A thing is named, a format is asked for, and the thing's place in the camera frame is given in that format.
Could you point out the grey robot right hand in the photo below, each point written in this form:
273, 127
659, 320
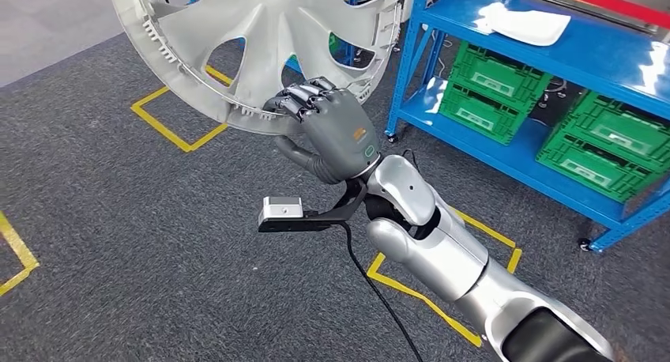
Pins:
340, 134

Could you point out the silver plastic wheel hubcap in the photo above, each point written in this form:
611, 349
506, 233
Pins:
267, 35

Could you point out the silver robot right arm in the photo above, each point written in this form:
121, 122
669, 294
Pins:
445, 255

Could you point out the white plastic cover part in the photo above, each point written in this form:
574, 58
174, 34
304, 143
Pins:
528, 27

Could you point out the red barrier belt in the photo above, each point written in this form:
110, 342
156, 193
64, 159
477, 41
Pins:
602, 2

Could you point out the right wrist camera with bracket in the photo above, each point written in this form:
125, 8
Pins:
282, 210

